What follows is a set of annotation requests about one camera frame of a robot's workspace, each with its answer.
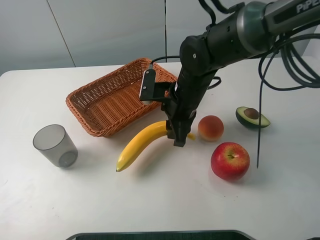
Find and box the grey translucent plastic cup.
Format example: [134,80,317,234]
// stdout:
[32,124,78,168]

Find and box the red apple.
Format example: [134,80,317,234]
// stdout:
[210,142,250,182]

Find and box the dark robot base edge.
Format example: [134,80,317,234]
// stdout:
[67,230,253,240]

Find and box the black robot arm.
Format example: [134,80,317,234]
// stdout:
[163,0,320,147]

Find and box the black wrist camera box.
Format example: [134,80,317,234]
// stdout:
[139,68,171,105]

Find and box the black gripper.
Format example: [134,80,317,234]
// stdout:
[161,66,217,147]

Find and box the brown wicker basket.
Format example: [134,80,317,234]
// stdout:
[65,58,161,138]

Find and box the halved avocado with pit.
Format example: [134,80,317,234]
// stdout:
[235,106,271,129]

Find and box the black cable bundle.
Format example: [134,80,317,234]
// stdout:
[198,0,320,169]

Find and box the orange peach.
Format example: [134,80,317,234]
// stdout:
[197,115,224,142]

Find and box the yellow banana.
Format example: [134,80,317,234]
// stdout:
[115,120,196,173]

